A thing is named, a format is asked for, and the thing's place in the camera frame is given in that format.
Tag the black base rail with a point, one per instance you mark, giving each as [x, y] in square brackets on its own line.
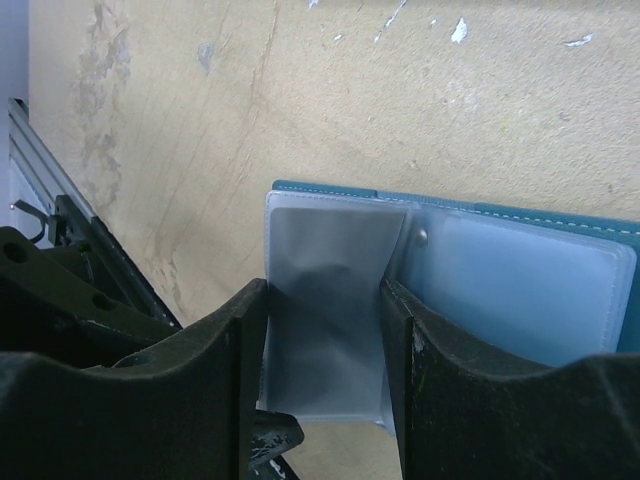
[71, 294]

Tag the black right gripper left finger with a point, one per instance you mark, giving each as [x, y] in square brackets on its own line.
[180, 409]

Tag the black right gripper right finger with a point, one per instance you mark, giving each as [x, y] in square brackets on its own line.
[464, 409]

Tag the blue leather card holder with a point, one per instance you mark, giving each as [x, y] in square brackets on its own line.
[547, 286]

